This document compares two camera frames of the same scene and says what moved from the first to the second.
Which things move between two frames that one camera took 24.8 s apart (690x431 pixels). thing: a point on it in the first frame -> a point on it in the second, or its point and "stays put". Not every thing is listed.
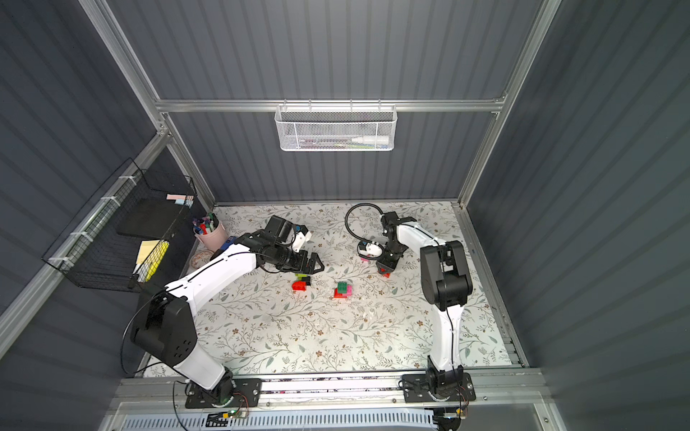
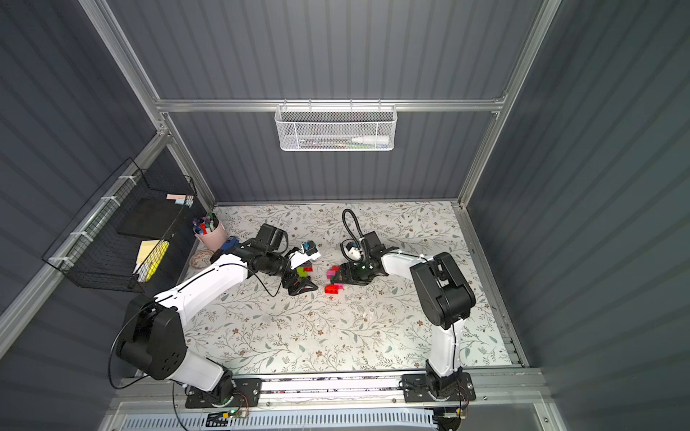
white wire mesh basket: x=336 y=127 stays put
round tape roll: x=200 y=258 stays put
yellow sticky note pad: x=151 y=255 stays put
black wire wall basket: x=115 y=240 stays put
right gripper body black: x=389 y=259 -> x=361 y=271
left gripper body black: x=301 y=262 -> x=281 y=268
